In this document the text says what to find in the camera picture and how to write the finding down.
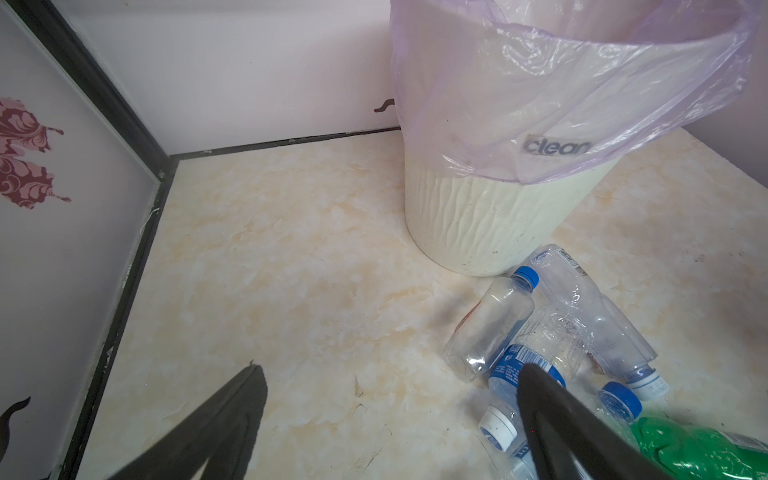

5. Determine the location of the green bottle yellow cap lower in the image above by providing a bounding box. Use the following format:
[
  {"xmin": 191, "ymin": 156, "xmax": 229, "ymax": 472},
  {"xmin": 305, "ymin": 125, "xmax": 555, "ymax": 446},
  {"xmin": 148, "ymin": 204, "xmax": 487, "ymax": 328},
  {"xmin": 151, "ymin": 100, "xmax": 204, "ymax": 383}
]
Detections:
[{"xmin": 631, "ymin": 417, "xmax": 767, "ymax": 479}]

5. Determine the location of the blue label bottle front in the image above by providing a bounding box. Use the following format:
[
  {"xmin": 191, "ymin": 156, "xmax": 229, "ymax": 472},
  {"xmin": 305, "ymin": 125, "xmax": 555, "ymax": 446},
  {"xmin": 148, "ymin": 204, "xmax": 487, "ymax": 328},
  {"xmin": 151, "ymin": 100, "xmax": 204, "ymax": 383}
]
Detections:
[{"xmin": 498, "ymin": 441, "xmax": 538, "ymax": 480}]

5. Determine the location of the clear bottle blue cap centre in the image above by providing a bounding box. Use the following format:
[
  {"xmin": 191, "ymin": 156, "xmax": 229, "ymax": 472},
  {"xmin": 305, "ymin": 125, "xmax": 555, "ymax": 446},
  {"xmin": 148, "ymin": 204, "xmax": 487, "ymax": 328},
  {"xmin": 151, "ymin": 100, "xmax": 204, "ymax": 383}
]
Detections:
[{"xmin": 569, "ymin": 381, "xmax": 643, "ymax": 450}]

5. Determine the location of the blue label bottle white cap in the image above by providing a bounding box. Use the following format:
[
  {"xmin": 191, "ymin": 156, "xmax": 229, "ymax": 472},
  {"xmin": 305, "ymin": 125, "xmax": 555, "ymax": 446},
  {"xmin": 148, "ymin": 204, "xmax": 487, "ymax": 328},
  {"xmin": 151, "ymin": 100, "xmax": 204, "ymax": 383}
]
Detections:
[{"xmin": 478, "ymin": 311, "xmax": 592, "ymax": 452}]

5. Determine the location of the pink plastic bin liner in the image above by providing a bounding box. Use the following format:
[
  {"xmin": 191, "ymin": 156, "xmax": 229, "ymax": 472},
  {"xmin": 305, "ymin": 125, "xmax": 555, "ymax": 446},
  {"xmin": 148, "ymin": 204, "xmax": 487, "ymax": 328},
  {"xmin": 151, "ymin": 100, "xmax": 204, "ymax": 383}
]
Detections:
[{"xmin": 390, "ymin": 1, "xmax": 760, "ymax": 184}]

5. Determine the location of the clear bottle blue cap tall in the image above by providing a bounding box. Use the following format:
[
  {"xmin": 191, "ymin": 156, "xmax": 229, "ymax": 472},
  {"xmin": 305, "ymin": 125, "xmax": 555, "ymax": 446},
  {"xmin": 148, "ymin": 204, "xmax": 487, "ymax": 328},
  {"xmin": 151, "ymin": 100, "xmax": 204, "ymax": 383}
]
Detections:
[{"xmin": 524, "ymin": 244, "xmax": 670, "ymax": 401}]

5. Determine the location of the cream ribbed trash bin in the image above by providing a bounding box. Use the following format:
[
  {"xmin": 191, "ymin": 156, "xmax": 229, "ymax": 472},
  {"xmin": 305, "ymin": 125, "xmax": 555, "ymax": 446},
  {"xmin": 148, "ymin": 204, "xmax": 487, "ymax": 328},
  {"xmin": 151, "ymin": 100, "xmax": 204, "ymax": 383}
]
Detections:
[{"xmin": 404, "ymin": 157, "xmax": 619, "ymax": 277}]

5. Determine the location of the clear bottle blue cap crushed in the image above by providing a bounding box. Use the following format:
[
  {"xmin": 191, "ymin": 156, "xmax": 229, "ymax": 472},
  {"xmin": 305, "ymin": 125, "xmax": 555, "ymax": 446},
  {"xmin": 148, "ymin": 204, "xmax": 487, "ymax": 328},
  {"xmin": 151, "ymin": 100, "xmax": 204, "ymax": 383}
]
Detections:
[{"xmin": 443, "ymin": 266, "xmax": 540, "ymax": 383}]

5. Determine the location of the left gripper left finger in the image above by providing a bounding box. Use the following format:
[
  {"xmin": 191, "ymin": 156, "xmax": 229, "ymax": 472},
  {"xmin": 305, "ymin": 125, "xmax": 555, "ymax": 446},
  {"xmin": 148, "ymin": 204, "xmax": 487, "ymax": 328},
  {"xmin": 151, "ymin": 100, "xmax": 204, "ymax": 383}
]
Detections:
[{"xmin": 112, "ymin": 364, "xmax": 268, "ymax": 479}]

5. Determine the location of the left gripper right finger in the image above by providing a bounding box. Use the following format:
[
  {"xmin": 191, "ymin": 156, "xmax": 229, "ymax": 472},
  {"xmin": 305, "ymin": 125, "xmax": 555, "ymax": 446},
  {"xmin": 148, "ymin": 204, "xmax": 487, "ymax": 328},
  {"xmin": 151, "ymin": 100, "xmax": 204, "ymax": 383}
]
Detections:
[{"xmin": 517, "ymin": 364, "xmax": 669, "ymax": 479}]

